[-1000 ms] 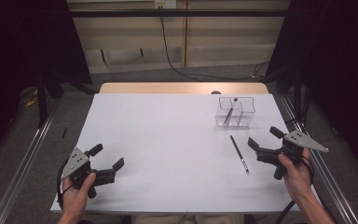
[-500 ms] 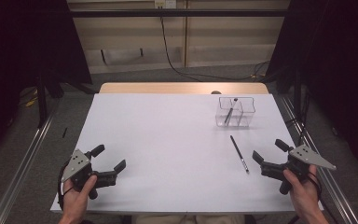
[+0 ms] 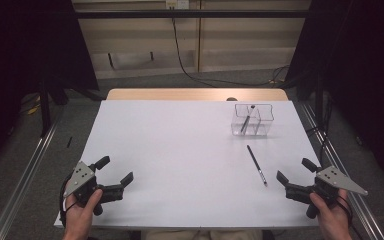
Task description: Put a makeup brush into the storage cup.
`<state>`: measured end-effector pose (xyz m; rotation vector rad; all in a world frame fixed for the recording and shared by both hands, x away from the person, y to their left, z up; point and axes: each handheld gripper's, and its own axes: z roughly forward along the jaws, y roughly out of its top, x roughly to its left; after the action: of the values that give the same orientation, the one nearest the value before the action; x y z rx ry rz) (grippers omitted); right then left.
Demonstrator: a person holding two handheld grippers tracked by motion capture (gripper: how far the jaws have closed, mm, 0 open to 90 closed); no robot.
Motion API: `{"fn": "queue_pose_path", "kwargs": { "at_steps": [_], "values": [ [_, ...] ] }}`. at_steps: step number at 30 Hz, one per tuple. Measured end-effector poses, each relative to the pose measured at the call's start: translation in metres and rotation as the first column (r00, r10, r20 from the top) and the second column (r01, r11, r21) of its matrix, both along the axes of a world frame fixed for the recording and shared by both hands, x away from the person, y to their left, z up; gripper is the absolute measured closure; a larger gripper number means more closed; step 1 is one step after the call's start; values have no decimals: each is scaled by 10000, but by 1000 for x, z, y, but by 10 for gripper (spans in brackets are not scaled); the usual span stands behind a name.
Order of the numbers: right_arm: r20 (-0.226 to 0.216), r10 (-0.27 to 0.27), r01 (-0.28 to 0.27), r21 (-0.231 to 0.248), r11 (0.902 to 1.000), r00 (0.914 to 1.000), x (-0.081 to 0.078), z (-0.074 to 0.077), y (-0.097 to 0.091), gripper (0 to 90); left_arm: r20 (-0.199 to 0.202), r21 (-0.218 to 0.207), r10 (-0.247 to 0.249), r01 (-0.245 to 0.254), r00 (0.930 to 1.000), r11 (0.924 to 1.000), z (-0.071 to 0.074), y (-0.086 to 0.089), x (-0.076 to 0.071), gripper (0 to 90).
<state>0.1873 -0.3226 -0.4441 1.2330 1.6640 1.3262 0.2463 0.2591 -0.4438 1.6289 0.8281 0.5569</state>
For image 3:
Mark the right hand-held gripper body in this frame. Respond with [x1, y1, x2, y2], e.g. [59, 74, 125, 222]
[284, 165, 369, 220]

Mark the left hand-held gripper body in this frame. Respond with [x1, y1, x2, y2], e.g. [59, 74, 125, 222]
[63, 161, 125, 216]

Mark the black slim makeup brush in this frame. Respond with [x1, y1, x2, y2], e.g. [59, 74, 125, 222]
[246, 144, 268, 187]

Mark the clear acrylic organizer box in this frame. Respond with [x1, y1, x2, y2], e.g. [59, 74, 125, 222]
[230, 103, 275, 137]

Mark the black pen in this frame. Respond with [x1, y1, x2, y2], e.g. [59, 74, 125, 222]
[240, 104, 256, 135]

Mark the person's right hand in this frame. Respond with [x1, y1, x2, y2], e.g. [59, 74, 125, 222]
[309, 189, 353, 240]

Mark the person's left hand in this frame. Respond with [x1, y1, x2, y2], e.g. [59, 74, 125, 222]
[63, 189, 104, 240]

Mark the white table mat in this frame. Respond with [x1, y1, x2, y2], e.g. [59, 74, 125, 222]
[53, 99, 321, 230]

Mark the black metal stand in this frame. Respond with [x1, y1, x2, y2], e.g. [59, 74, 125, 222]
[39, 78, 53, 137]

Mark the wooden table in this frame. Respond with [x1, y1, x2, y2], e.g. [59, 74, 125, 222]
[105, 88, 289, 102]

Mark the black curtain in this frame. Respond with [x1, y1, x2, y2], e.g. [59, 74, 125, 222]
[286, 0, 384, 181]
[0, 0, 100, 168]

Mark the black crossbar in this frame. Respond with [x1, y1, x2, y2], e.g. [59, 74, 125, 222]
[74, 9, 309, 20]

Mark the aluminium floor rail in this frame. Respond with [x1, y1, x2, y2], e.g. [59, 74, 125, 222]
[298, 101, 384, 240]
[0, 113, 63, 240]

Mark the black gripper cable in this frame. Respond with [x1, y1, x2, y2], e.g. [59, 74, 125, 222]
[335, 195, 364, 240]
[58, 174, 78, 228]

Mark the yellow floor cable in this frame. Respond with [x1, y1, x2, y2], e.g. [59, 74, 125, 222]
[27, 95, 43, 116]

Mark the black wall cable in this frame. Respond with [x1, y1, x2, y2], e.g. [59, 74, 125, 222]
[170, 6, 290, 87]

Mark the white wall socket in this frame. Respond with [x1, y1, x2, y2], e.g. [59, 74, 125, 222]
[165, 0, 190, 10]

